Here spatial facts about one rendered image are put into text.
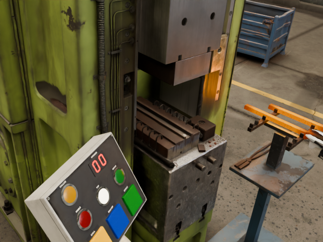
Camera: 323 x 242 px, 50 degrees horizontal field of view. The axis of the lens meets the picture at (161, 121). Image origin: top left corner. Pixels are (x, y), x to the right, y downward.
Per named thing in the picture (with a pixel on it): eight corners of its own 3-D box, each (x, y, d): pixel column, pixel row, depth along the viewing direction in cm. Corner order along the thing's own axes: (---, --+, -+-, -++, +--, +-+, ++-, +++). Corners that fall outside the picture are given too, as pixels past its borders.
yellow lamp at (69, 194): (80, 199, 94) (80, 187, 92) (65, 207, 91) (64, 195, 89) (74, 193, 96) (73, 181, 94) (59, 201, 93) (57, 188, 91)
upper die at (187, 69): (208, 73, 141) (211, 51, 136) (173, 86, 129) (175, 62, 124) (142, 44, 166) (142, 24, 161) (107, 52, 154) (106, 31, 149)
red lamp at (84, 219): (95, 223, 96) (94, 212, 94) (80, 232, 94) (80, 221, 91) (89, 217, 98) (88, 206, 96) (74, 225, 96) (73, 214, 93)
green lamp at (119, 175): (128, 181, 113) (128, 170, 110) (116, 187, 110) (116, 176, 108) (122, 175, 114) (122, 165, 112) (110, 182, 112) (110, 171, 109)
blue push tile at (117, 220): (129, 221, 110) (119, 202, 107) (118, 239, 103) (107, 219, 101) (125, 222, 111) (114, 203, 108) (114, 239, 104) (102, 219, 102)
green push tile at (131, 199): (143, 201, 118) (133, 183, 115) (133, 216, 112) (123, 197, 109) (139, 201, 119) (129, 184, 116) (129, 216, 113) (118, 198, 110)
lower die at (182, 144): (198, 144, 159) (200, 129, 155) (166, 161, 147) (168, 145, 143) (139, 108, 185) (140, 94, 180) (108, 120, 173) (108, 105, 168)
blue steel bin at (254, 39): (285, 53, 552) (297, 7, 515) (266, 67, 495) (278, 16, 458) (218, 36, 609) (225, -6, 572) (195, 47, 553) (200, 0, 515)
